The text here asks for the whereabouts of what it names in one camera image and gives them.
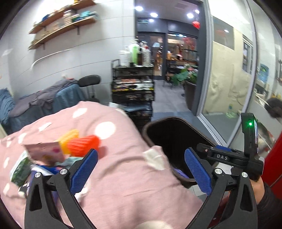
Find purple tissue pack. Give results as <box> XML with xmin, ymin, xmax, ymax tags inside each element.
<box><xmin>174</xmin><ymin>168</ymin><xmax>189</xmax><ymax>178</ymax></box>

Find blue oreo packet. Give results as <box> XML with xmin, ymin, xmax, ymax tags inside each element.
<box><xmin>30</xmin><ymin>164</ymin><xmax>59</xmax><ymax>176</ymax></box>

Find green drink carton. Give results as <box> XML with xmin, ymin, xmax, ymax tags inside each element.
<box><xmin>11</xmin><ymin>157</ymin><xmax>32</xmax><ymax>187</ymax></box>

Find teal cloth rag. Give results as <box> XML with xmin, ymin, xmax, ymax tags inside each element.
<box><xmin>55</xmin><ymin>156</ymin><xmax>83</xmax><ymax>169</ymax></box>

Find pink snack packet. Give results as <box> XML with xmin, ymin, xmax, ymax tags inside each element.
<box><xmin>23</xmin><ymin>142</ymin><xmax>65</xmax><ymax>165</ymax></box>

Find yellow foam fruit net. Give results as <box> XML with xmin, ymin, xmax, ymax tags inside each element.
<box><xmin>56</xmin><ymin>129</ymin><xmax>79</xmax><ymax>154</ymax></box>

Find orange foam fruit net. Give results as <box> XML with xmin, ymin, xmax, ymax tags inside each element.
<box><xmin>66</xmin><ymin>135</ymin><xmax>100</xmax><ymax>157</ymax></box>

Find black trash bin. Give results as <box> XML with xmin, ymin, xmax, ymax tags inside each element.
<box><xmin>141</xmin><ymin>116</ymin><xmax>216</xmax><ymax>188</ymax></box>

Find right hand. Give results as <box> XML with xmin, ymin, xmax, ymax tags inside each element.
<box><xmin>250</xmin><ymin>177</ymin><xmax>265</xmax><ymax>205</ymax></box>

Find potted green plant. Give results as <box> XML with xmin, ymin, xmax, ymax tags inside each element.
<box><xmin>171</xmin><ymin>63</ymin><xmax>198</xmax><ymax>111</ymax></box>

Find pink polka dot blanket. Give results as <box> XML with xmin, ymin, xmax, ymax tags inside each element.
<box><xmin>1</xmin><ymin>102</ymin><xmax>202</xmax><ymax>228</ymax></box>

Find black mesh trolley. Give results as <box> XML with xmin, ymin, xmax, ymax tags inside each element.
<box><xmin>111</xmin><ymin>59</ymin><xmax>155</xmax><ymax>131</ymax></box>

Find clear spray bottle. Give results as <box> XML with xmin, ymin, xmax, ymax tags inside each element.
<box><xmin>142</xmin><ymin>42</ymin><xmax>151</xmax><ymax>67</ymax></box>

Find blue bedding pile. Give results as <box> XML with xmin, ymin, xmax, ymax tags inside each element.
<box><xmin>0</xmin><ymin>88</ymin><xmax>15</xmax><ymax>125</ymax></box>

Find green pump bottle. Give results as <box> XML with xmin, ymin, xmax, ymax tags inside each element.
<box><xmin>129</xmin><ymin>39</ymin><xmax>139</xmax><ymax>65</ymax></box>

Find massage bed blue cover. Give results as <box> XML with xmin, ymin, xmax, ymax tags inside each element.
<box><xmin>2</xmin><ymin>79</ymin><xmax>85</xmax><ymax>135</ymax></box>

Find black round stool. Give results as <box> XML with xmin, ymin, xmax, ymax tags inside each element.
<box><xmin>78</xmin><ymin>74</ymin><xmax>101</xmax><ymax>103</ymax></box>

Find lower wooden wall shelf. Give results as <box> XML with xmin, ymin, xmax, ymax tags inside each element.
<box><xmin>28</xmin><ymin>16</ymin><xmax>96</xmax><ymax>50</ymax></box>

